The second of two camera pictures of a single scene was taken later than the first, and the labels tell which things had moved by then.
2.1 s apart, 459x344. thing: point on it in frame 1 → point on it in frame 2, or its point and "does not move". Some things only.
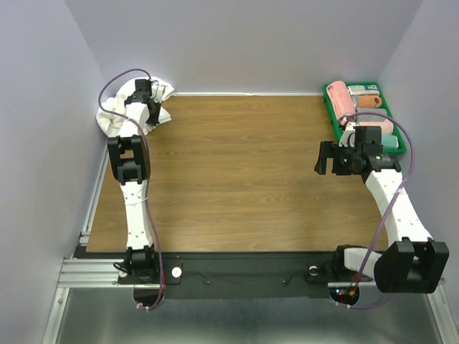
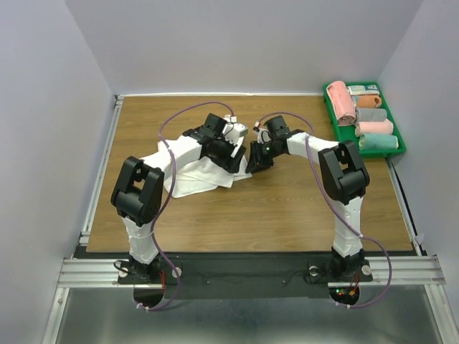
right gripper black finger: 320,167 → 255,165
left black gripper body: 154,119 → 221,154
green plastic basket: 401,147 does not move
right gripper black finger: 326,150 → 253,157
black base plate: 249,274 does not move
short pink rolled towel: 386,127 does not move
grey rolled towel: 371,116 does not move
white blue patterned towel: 367,89 does not move
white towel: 112,115 → 201,174
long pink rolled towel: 343,102 does not move
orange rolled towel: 368,101 does not move
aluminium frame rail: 74,272 does not move
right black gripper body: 344,160 → 267,151
